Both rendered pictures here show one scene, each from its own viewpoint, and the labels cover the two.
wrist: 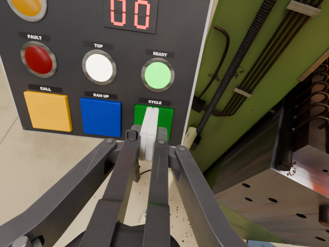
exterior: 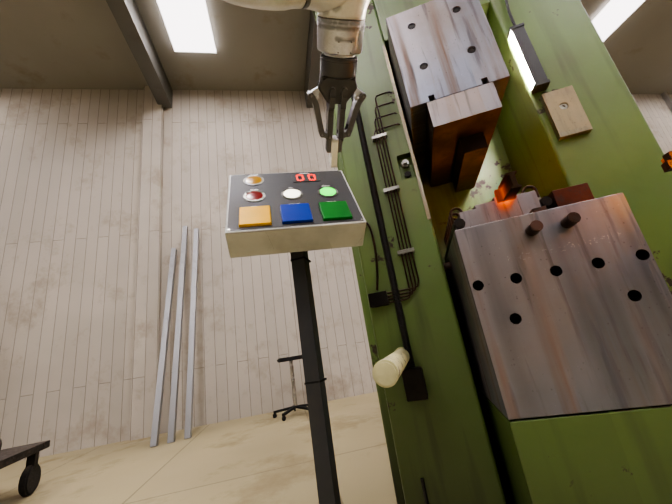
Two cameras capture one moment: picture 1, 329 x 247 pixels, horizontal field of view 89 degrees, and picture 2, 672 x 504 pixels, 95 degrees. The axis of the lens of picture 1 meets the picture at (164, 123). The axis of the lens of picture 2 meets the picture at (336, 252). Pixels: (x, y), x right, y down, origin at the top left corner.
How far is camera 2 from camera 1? 83 cm
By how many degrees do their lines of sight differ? 75
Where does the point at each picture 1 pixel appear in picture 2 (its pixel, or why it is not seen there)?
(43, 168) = not seen: outside the picture
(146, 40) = (316, 183)
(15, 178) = not seen: outside the picture
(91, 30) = (286, 184)
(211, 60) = (366, 247)
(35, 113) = (245, 215)
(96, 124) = (293, 214)
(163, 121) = (341, 205)
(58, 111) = (263, 212)
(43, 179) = not seen: outside the picture
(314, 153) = (470, 215)
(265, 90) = (420, 241)
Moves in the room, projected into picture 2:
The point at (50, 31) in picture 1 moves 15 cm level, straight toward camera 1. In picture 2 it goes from (263, 187) to (297, 160)
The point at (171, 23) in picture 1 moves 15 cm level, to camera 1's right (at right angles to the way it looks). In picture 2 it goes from (326, 178) to (375, 173)
